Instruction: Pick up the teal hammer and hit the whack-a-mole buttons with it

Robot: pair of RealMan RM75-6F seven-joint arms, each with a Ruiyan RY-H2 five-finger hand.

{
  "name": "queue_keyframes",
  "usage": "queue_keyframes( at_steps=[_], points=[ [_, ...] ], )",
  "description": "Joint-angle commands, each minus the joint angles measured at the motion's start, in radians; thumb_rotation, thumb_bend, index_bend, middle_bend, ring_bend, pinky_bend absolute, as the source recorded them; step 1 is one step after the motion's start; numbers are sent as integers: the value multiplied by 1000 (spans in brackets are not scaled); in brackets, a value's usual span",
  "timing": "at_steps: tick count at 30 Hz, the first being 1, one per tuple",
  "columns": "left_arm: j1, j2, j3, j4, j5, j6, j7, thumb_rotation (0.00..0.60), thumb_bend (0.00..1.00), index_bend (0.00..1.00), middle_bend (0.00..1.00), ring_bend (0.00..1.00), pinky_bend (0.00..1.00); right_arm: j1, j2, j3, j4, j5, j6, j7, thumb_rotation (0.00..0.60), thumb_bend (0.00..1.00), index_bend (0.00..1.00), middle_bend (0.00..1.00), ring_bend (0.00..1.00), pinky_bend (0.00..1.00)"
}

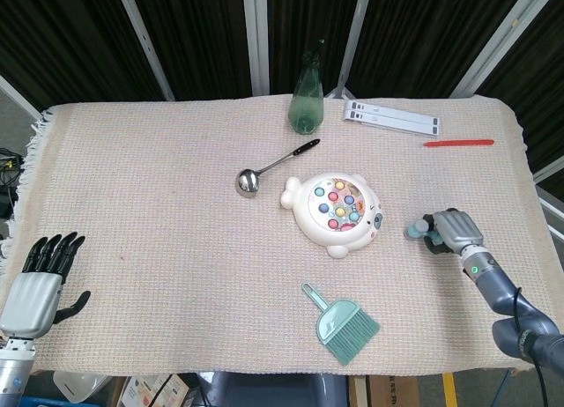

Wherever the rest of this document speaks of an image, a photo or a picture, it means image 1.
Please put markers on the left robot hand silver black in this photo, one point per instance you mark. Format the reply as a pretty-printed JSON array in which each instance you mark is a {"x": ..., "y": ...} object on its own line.
[{"x": 28, "y": 301}]

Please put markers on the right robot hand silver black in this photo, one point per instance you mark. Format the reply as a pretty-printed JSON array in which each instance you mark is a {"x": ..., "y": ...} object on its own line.
[{"x": 458, "y": 231}]

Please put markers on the teal toy mallet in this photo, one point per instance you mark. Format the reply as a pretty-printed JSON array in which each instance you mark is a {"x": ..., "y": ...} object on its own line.
[{"x": 416, "y": 228}]

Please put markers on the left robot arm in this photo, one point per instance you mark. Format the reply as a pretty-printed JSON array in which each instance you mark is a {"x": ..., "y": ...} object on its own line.
[{"x": 13, "y": 369}]

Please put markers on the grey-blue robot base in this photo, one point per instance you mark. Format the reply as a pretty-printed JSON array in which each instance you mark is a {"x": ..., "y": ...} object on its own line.
[{"x": 273, "y": 391}]

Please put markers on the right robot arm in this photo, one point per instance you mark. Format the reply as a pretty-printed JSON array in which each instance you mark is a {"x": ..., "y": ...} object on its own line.
[{"x": 498, "y": 283}]

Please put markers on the white whack-a-mole toy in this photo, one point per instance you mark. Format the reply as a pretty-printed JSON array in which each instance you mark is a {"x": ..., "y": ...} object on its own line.
[{"x": 308, "y": 222}]

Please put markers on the red flat plastic stick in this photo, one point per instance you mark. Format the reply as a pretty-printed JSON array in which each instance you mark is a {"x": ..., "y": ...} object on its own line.
[{"x": 458, "y": 143}]

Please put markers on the white plastic container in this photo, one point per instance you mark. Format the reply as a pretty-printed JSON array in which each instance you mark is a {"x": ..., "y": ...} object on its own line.
[{"x": 79, "y": 387}]

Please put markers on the blue plastic bin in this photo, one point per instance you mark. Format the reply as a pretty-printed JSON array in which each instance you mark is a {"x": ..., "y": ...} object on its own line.
[{"x": 42, "y": 402}]

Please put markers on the white folding laptop stand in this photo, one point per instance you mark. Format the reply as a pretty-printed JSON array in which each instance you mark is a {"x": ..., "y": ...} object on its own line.
[{"x": 392, "y": 118}]

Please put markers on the teal hand brush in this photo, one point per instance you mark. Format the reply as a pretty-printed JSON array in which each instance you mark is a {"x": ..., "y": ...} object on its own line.
[{"x": 337, "y": 321}]

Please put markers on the printed cardboard box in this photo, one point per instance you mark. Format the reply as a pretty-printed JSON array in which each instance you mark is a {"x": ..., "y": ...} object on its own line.
[{"x": 150, "y": 391}]

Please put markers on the beige woven table cloth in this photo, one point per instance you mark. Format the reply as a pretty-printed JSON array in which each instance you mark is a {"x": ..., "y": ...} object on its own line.
[{"x": 154, "y": 204}]

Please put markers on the brown cardboard box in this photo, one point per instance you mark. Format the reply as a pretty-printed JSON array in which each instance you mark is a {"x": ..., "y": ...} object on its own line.
[{"x": 388, "y": 391}]

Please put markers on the green spray bottle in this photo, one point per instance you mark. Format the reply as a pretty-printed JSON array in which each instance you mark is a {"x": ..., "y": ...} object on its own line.
[{"x": 306, "y": 103}]

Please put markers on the white aluminium frame post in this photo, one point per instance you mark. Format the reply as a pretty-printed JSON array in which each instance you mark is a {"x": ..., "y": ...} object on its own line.
[
  {"x": 551, "y": 169},
  {"x": 255, "y": 37},
  {"x": 352, "y": 41},
  {"x": 551, "y": 206},
  {"x": 498, "y": 41},
  {"x": 17, "y": 96},
  {"x": 145, "y": 41}
]

